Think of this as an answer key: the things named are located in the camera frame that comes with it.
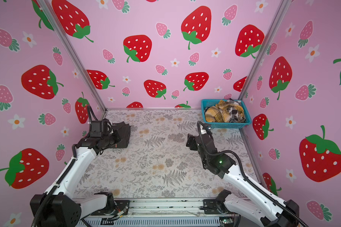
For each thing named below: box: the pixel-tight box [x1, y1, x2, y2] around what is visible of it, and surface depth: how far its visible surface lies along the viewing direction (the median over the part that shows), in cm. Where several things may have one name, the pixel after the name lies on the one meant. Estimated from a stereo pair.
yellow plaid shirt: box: [204, 98, 247, 123], surface depth 106 cm
